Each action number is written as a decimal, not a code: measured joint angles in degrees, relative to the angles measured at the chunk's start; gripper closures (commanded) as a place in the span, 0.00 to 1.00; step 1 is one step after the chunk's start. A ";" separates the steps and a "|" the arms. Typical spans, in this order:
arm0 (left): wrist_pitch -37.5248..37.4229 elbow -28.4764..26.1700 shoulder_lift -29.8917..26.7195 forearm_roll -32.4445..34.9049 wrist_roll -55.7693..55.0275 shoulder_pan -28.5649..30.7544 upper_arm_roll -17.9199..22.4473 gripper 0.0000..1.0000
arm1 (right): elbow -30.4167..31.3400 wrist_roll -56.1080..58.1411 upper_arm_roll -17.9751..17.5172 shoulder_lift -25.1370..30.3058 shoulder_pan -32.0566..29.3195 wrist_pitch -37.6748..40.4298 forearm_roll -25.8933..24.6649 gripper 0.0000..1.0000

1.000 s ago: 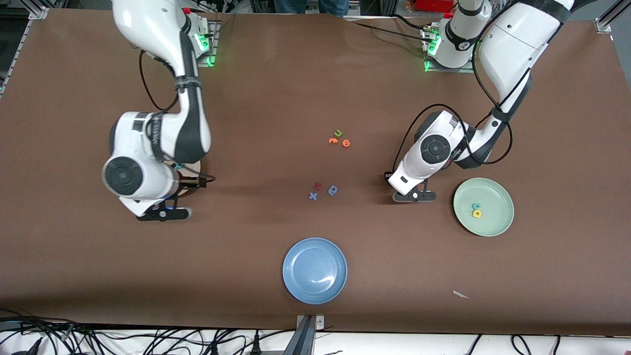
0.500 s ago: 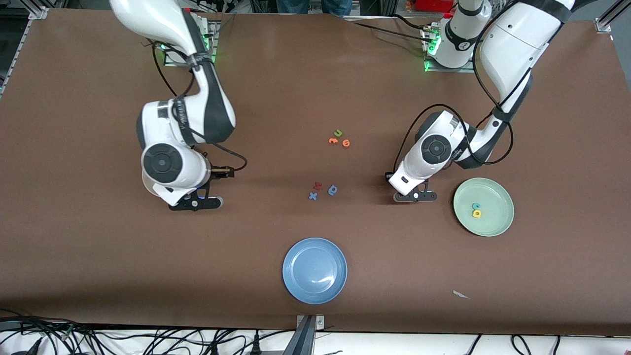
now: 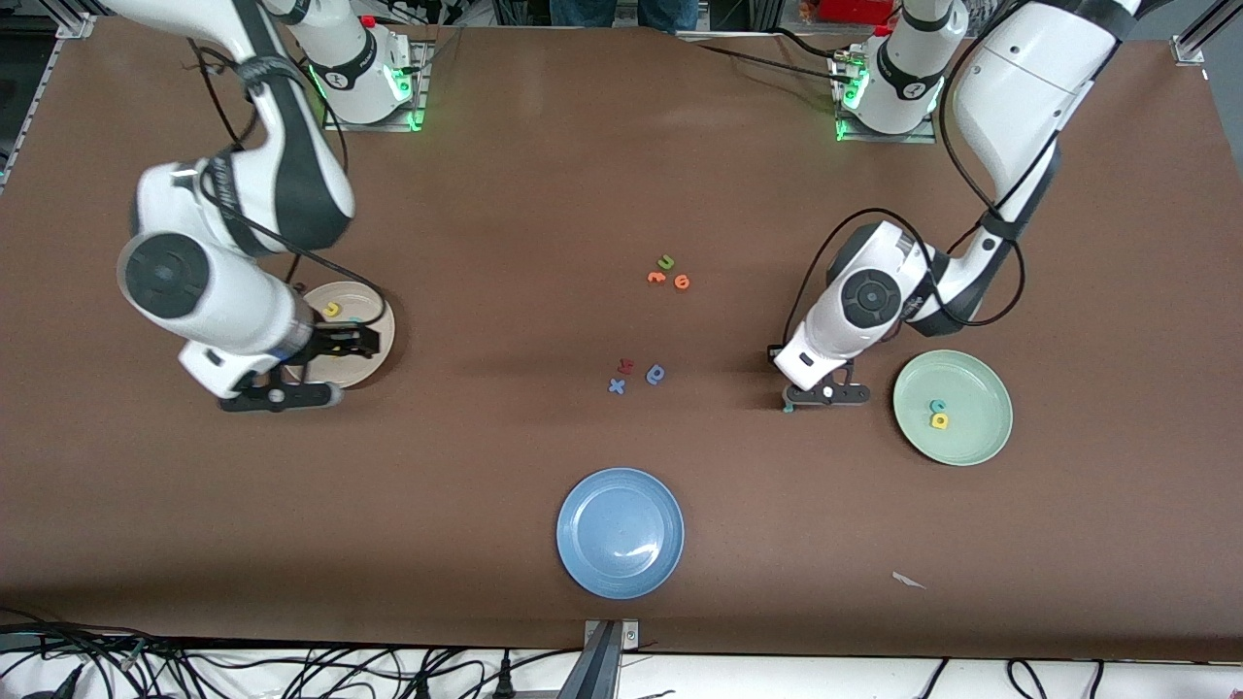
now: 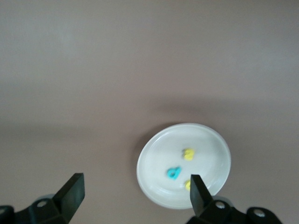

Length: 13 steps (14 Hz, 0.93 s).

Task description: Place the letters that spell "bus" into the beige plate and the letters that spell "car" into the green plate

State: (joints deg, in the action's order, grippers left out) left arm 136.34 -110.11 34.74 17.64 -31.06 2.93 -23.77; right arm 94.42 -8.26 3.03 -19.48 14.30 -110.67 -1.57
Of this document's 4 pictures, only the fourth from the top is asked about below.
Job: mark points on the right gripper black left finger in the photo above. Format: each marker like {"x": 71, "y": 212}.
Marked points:
{"x": 58, "y": 205}

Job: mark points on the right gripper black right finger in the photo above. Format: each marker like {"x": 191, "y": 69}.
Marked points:
{"x": 205, "y": 207}

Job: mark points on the yellow letter n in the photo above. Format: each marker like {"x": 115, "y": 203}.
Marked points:
{"x": 187, "y": 185}

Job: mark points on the teal letter d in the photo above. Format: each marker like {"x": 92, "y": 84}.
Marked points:
{"x": 176, "y": 173}

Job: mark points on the yellow letter s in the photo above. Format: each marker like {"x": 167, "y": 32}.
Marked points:
{"x": 188, "y": 155}

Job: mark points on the beige round plate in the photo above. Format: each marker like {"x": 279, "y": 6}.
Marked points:
{"x": 158, "y": 149}

